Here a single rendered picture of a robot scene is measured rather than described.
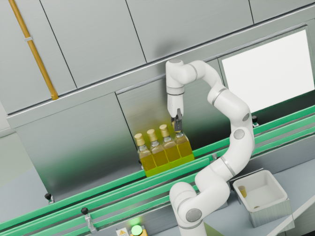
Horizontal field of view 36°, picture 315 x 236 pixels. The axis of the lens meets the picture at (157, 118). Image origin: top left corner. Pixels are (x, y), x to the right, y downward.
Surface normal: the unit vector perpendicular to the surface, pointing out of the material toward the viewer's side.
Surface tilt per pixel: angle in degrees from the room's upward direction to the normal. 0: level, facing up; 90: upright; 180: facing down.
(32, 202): 0
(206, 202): 83
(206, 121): 90
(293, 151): 90
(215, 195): 77
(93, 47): 90
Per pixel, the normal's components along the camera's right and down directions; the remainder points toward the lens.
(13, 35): 0.20, 0.43
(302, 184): -0.29, -0.83
